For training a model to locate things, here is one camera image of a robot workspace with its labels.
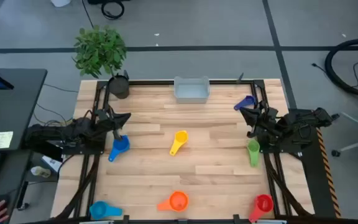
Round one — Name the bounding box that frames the yellow measuring cup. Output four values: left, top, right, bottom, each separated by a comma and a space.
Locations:
169, 129, 189, 157

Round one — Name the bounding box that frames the orange measuring cup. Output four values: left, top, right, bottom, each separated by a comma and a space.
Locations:
157, 190, 190, 213

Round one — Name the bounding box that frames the turquoise measuring cup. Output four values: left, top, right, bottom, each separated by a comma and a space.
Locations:
89, 200, 124, 221

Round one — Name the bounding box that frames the black metal table frame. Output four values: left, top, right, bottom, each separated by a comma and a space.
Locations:
53, 79, 315, 224

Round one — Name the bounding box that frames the small dark blue measuring cup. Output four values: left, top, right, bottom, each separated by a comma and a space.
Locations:
233, 95, 257, 111

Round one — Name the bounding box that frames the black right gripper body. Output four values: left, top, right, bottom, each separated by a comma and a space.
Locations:
254, 102, 278, 138

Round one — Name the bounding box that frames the thick black hose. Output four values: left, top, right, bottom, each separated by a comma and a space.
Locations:
324, 38, 358, 96

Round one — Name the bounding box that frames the black desk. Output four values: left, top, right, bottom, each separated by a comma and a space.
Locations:
0, 67, 48, 224

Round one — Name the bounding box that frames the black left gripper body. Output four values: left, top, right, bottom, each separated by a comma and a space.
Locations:
95, 105, 118, 134

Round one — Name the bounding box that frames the coiled black cable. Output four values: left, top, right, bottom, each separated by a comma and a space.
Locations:
100, 0, 126, 20

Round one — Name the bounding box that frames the green measuring cup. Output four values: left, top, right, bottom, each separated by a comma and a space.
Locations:
246, 139, 260, 168

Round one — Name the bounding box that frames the clear plastic bottle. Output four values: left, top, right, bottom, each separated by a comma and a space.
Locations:
30, 166, 52, 179

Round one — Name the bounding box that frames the yellow sticky note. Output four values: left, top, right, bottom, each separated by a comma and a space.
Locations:
0, 131, 14, 150

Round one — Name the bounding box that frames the grey plastic basket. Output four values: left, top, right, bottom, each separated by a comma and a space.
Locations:
173, 76, 211, 105

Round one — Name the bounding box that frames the white box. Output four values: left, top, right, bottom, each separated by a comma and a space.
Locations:
40, 155, 62, 174

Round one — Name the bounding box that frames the red measuring cup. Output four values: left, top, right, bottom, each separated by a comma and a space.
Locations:
248, 194, 275, 223

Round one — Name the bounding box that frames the black metal base plate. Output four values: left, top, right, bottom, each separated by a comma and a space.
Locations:
290, 108, 337, 218

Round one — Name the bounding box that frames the green leafy plant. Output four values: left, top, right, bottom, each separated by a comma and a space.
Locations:
71, 24, 127, 79

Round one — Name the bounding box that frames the black plant pot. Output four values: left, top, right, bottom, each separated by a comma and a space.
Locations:
107, 74, 131, 100

